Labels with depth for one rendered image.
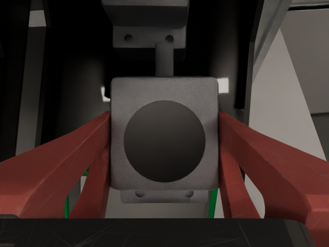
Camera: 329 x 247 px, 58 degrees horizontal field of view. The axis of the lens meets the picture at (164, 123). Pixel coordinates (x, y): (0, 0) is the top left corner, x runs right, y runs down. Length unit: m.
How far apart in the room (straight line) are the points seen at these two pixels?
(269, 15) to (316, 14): 0.73
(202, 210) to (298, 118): 0.35
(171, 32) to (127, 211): 0.25
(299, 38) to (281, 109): 0.43
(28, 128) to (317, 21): 0.86
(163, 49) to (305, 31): 0.88
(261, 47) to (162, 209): 0.21
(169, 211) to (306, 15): 0.74
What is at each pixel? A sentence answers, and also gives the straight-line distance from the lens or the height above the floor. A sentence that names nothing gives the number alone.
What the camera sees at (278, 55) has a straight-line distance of 0.73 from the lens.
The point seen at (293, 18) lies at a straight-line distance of 0.97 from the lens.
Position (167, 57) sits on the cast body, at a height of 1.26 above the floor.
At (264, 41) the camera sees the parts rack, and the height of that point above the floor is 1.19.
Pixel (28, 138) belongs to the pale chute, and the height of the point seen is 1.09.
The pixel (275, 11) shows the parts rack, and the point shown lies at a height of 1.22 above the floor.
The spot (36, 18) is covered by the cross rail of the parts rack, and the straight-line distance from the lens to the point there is 0.25.
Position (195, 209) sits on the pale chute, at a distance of 0.37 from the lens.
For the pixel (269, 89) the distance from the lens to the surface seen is 0.67.
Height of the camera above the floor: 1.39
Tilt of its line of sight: 63 degrees down
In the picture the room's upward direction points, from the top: 1 degrees clockwise
